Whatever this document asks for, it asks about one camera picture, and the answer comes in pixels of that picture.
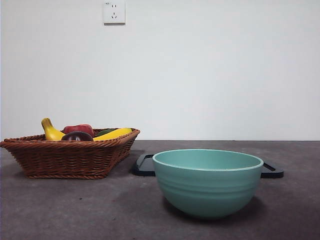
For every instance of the teal ribbed bowl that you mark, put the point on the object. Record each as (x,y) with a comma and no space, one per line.
(208,190)

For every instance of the dark purple plum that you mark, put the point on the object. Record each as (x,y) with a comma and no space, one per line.
(76,137)

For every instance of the black rectangular tray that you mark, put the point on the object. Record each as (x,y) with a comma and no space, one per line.
(142,167)

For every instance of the green avocado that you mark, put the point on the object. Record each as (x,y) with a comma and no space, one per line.
(106,132)

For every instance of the red apple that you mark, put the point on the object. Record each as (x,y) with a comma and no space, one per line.
(78,128)

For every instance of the brown wicker basket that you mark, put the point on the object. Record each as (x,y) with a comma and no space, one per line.
(65,160)

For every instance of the yellow banana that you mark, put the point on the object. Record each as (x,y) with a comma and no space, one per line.
(51,131)

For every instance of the white wall power socket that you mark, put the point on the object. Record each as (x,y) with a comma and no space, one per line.
(114,12)

